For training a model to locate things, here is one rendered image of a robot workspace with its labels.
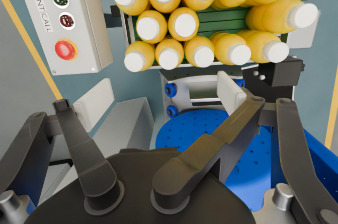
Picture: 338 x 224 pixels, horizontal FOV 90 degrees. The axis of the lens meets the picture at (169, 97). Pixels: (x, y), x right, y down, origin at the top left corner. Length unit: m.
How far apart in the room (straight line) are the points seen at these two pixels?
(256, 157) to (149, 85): 1.26
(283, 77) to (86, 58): 0.47
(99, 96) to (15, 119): 2.18
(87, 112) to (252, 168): 0.31
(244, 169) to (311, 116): 1.77
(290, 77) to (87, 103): 0.49
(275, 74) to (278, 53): 0.13
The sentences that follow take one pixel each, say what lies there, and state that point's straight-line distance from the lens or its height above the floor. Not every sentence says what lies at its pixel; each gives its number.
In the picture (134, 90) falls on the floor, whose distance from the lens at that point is 1.59.
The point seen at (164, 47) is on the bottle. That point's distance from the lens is 0.37.
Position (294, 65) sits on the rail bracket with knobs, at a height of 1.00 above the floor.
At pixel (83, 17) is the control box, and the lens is 0.37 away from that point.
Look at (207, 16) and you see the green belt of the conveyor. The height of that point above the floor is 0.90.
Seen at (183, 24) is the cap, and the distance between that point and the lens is 0.34.
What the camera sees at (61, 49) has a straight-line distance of 0.39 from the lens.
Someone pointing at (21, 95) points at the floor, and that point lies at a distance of 2.15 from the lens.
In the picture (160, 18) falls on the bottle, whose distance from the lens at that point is 0.38.
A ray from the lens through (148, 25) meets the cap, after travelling 0.34.
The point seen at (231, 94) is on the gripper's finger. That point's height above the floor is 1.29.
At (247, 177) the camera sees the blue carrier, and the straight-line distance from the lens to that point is 0.36.
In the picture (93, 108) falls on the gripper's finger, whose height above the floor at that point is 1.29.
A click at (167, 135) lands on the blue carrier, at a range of 0.44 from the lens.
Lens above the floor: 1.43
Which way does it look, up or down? 66 degrees down
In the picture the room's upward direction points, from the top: 175 degrees counter-clockwise
